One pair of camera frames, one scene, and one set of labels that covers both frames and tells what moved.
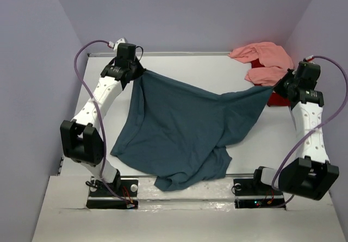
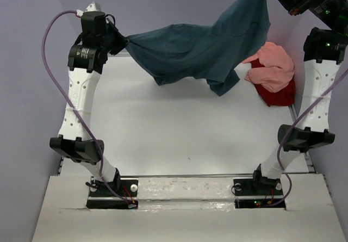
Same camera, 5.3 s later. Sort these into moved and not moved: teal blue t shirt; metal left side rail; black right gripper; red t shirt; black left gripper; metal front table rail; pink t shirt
Moved: black left gripper; teal blue t shirt; black right gripper
Not moved: red t shirt; metal left side rail; pink t shirt; metal front table rail
